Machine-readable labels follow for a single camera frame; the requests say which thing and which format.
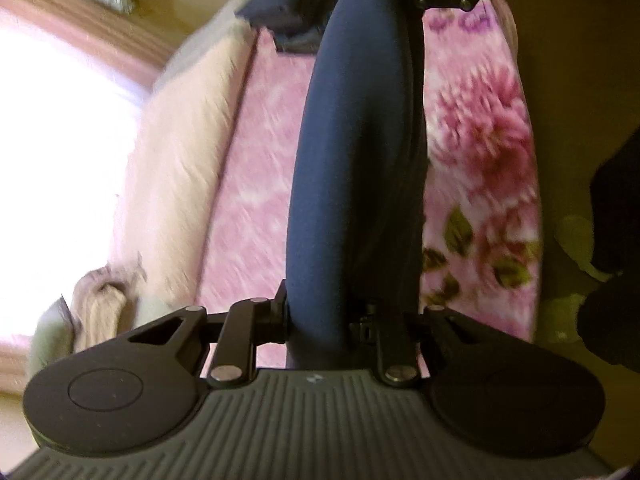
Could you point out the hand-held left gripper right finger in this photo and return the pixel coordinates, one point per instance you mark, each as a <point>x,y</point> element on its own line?
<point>365,335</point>

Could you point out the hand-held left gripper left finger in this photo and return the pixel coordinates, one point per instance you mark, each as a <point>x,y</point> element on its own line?
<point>277,320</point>

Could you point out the stack of dark clothes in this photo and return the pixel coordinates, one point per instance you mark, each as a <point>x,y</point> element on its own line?
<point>280,10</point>

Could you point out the navy pants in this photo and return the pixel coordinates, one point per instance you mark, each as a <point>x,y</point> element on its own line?
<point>360,160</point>

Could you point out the pink floral blanket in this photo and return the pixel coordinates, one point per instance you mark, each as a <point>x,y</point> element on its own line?
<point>475,135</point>

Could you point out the beige folded blanket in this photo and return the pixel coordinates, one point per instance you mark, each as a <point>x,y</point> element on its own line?
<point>100,305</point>

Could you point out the pale slipper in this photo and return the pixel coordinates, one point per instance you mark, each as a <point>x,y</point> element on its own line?
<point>575,240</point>
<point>562,317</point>

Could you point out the grey green pillow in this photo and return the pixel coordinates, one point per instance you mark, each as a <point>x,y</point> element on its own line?
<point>50,340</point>

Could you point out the pink curtain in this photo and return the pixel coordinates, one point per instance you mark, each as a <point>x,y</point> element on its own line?
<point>50,160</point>

